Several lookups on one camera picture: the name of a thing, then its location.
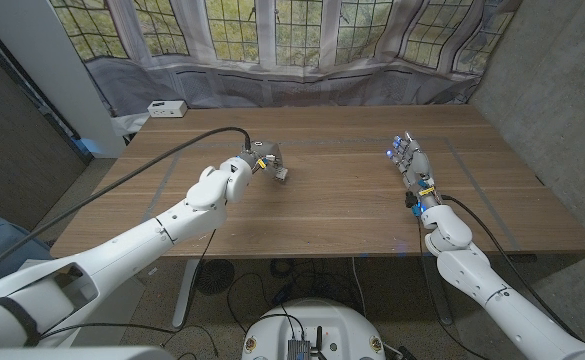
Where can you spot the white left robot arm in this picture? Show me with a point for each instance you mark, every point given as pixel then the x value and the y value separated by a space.
pixel 137 245

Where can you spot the white upright panel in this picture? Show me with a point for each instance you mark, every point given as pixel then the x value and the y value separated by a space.
pixel 47 60

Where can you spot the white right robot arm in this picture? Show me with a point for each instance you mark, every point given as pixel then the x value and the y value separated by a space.
pixel 477 275

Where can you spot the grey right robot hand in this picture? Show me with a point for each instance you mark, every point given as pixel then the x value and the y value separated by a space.
pixel 418 167

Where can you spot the white power strip box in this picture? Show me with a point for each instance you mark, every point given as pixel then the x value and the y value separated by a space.
pixel 168 109

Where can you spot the white table leg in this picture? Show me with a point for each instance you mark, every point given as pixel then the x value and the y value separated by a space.
pixel 186 290

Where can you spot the white robot shoulder cover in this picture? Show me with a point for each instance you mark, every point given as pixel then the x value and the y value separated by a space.
pixel 72 354

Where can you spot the grey tape outline on table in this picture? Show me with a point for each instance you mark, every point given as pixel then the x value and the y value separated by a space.
pixel 332 142

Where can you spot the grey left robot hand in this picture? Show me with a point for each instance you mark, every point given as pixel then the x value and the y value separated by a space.
pixel 268 152

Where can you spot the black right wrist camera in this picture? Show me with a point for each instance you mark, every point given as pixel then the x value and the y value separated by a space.
pixel 410 200

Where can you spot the blue grey seat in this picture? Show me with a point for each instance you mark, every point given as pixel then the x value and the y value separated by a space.
pixel 2 245

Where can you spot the black antenna stub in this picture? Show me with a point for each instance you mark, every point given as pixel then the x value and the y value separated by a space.
pixel 319 337

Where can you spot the printed window backdrop cloth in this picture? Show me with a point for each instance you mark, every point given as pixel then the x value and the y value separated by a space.
pixel 292 40

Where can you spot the white round robot torso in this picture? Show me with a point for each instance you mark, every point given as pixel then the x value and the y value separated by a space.
pixel 332 325

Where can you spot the small grey box on torso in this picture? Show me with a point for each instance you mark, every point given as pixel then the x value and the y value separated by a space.
pixel 298 349

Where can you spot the black round ribbed disc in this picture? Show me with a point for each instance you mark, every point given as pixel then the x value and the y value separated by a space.
pixel 215 276

